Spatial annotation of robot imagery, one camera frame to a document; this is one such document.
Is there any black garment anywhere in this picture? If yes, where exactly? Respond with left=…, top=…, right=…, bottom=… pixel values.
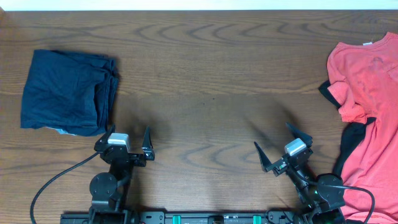
left=318, top=80, right=376, bottom=176

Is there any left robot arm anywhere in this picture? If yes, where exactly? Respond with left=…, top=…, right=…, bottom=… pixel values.
left=89, top=126, right=155, bottom=224

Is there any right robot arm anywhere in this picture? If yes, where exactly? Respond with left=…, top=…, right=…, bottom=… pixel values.
left=254, top=123, right=345, bottom=223

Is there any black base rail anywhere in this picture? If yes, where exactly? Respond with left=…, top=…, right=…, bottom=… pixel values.
left=60, top=210, right=311, bottom=224

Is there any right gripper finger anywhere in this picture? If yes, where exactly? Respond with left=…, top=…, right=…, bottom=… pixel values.
left=285, top=122, right=313, bottom=146
left=254, top=141, right=281, bottom=172

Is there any folded navy blue garment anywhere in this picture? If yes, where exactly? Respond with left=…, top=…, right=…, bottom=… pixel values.
left=21, top=49, right=119, bottom=136

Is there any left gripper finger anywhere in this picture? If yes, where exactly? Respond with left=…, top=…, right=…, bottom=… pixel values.
left=94, top=124, right=116, bottom=152
left=142, top=126, right=155, bottom=161

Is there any coral red t-shirt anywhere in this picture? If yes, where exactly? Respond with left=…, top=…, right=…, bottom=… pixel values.
left=327, top=32, right=397, bottom=223

